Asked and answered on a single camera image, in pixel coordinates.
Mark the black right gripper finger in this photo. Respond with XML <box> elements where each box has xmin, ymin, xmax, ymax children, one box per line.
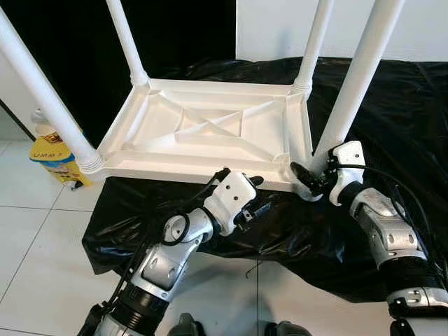
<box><xmin>290</xmin><ymin>162</ymin><xmax>321</xmax><ymax>198</ymax></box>

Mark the black plastic tablecloth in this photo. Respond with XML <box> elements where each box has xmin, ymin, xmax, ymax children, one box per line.
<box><xmin>83</xmin><ymin>57</ymin><xmax>448</xmax><ymax>302</ymax></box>

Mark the black robot right foot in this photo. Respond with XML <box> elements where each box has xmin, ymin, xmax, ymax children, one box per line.
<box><xmin>265</xmin><ymin>321</ymin><xmax>312</xmax><ymax>336</ymax></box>

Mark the black robot foot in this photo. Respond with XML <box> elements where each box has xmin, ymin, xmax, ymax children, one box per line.
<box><xmin>265</xmin><ymin>321</ymin><xmax>312</xmax><ymax>336</ymax></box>
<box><xmin>171</xmin><ymin>313</ymin><xmax>205</xmax><ymax>336</ymax></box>

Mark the black robot left foot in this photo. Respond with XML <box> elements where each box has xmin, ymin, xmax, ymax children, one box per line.
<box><xmin>171</xmin><ymin>313</ymin><xmax>205</xmax><ymax>336</ymax></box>

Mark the yellow and blue carton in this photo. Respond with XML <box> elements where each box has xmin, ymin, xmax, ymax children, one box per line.
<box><xmin>29</xmin><ymin>136</ymin><xmax>92</xmax><ymax>186</ymax></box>

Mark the printed paper cup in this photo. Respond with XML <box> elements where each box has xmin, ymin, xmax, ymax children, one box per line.
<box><xmin>29</xmin><ymin>108</ymin><xmax>53</xmax><ymax>139</ymax></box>

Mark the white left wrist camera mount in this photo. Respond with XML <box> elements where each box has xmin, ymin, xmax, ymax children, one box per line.
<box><xmin>203</xmin><ymin>170</ymin><xmax>258</xmax><ymax>235</ymax></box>

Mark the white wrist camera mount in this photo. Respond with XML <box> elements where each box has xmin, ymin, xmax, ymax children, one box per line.
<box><xmin>203</xmin><ymin>170</ymin><xmax>258</xmax><ymax>235</ymax></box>
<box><xmin>328</xmin><ymin>140</ymin><xmax>366</xmax><ymax>207</ymax></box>

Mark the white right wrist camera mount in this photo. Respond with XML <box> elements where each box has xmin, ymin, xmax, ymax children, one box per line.
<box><xmin>328</xmin><ymin>140</ymin><xmax>366</xmax><ymax>207</ymax></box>

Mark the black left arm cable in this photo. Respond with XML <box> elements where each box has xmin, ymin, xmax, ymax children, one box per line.
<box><xmin>91</xmin><ymin>168</ymin><xmax>232</xmax><ymax>330</ymax></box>

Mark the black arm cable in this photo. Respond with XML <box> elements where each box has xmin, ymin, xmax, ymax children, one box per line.
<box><xmin>91</xmin><ymin>168</ymin><xmax>232</xmax><ymax>330</ymax></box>
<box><xmin>336</xmin><ymin>164</ymin><xmax>438</xmax><ymax>281</ymax></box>

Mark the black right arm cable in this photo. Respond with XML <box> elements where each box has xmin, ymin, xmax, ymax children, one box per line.
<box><xmin>336</xmin><ymin>164</ymin><xmax>438</xmax><ymax>281</ymax></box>

